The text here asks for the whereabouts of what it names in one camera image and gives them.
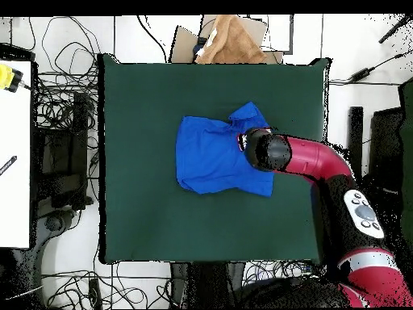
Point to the dark green table cloth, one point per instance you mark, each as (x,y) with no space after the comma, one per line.
(145,226)

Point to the blue shirt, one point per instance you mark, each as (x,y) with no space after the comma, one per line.
(206,155)

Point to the black marker pen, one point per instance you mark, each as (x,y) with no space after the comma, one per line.
(8,165)

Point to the black metal frame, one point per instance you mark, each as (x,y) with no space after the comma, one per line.
(79,145)

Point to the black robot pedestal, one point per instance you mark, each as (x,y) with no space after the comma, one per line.
(206,284)

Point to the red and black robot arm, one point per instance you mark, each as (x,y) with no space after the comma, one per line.
(316,158)

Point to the yellow and black tool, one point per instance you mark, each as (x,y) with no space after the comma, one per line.
(6,77)

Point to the cardboard box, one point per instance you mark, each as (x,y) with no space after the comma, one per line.
(184,45)

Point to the black chair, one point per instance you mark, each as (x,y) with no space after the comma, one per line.
(385,139)

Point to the brown towel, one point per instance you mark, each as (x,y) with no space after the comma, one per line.
(232,45)

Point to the white table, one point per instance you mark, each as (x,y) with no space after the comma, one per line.
(14,145)

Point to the black rod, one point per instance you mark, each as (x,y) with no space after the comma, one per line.
(395,29)

